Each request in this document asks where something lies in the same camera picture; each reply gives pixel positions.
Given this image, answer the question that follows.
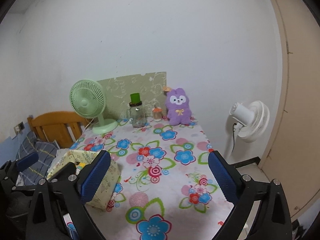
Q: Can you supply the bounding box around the purple plush bunny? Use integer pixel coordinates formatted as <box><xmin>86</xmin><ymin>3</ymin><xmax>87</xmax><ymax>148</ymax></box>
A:
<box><xmin>165</xmin><ymin>88</ymin><xmax>192</xmax><ymax>126</ymax></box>

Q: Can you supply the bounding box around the beige wardrobe door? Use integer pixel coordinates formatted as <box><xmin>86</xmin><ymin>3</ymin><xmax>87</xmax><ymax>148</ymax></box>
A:
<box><xmin>259</xmin><ymin>0</ymin><xmax>319</xmax><ymax>219</ymax></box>

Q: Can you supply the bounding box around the grey plaid pillow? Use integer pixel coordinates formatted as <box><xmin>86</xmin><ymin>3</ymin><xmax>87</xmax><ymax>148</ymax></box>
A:
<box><xmin>16</xmin><ymin>131</ymin><xmax>59</xmax><ymax>185</ymax></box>

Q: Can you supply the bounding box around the glass mason jar mug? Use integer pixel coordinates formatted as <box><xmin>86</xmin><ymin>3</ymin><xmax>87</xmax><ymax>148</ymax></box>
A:
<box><xmin>127</xmin><ymin>101</ymin><xmax>146</xmax><ymax>128</ymax></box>

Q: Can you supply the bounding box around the green cup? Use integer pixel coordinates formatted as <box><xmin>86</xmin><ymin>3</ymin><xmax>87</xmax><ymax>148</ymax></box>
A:
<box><xmin>130</xmin><ymin>93</ymin><xmax>141</xmax><ymax>104</ymax></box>

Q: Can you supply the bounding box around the yellow fabric storage box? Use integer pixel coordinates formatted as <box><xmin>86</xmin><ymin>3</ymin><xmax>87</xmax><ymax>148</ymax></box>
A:
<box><xmin>47</xmin><ymin>150</ymin><xmax>120</xmax><ymax>210</ymax></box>

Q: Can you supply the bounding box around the cotton swab container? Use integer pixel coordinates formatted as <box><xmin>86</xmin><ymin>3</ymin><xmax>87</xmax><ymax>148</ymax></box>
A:
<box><xmin>152</xmin><ymin>106</ymin><xmax>163</xmax><ymax>121</ymax></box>

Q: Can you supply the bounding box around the white standing fan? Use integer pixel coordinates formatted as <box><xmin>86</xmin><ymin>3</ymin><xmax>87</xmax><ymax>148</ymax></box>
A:
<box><xmin>223</xmin><ymin>100</ymin><xmax>270</xmax><ymax>163</ymax></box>

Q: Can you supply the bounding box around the black fan cable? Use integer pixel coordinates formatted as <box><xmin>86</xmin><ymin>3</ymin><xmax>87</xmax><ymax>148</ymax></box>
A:
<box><xmin>231</xmin><ymin>122</ymin><xmax>238</xmax><ymax>156</ymax></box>

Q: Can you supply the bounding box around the green patterned board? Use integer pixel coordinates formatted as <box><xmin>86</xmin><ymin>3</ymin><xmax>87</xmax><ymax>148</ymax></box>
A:
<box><xmin>99</xmin><ymin>72</ymin><xmax>167</xmax><ymax>120</ymax></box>

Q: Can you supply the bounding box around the floral tablecloth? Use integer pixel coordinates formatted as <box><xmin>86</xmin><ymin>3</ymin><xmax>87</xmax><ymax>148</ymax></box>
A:
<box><xmin>71</xmin><ymin>119</ymin><xmax>233</xmax><ymax>239</ymax></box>

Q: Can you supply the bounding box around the yellow cartoon tissue pack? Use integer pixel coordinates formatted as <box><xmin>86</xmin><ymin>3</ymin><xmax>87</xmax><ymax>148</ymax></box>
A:
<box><xmin>75</xmin><ymin>161</ymin><xmax>86</xmax><ymax>175</ymax></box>

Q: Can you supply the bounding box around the wall power outlet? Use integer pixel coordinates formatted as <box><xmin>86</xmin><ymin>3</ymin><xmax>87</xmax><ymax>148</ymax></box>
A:
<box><xmin>14</xmin><ymin>122</ymin><xmax>25</xmax><ymax>134</ymax></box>

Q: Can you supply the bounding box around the green desk fan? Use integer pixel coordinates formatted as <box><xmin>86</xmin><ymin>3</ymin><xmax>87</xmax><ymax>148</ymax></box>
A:
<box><xmin>69</xmin><ymin>79</ymin><xmax>118</xmax><ymax>134</ymax></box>

